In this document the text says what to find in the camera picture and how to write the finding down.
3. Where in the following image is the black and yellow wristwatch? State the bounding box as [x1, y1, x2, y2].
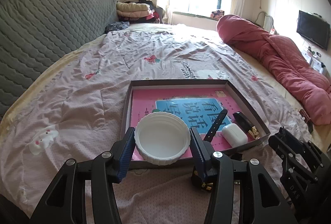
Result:
[190, 109, 228, 193]

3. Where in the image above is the white earbuds case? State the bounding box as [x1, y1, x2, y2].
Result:
[222, 123, 248, 147]

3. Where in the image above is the black and gold lipstick box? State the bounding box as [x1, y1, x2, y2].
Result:
[233, 112, 260, 140]

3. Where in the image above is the white plastic jar lid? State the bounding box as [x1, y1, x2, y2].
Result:
[134, 112, 191, 166]

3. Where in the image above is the pink patterned bed sheet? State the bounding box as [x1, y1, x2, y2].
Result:
[1, 26, 311, 216]

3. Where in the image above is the red quilted duvet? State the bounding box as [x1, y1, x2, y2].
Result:
[217, 15, 330, 125]

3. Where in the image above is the black flat television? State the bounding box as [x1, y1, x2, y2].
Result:
[296, 10, 330, 50]

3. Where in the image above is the folded clothes pile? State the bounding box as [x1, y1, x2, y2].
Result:
[116, 0, 163, 24]

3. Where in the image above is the grey quilted headboard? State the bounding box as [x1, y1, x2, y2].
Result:
[1, 0, 118, 117]

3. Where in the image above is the white metal chair frame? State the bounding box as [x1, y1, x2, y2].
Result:
[254, 11, 276, 33]

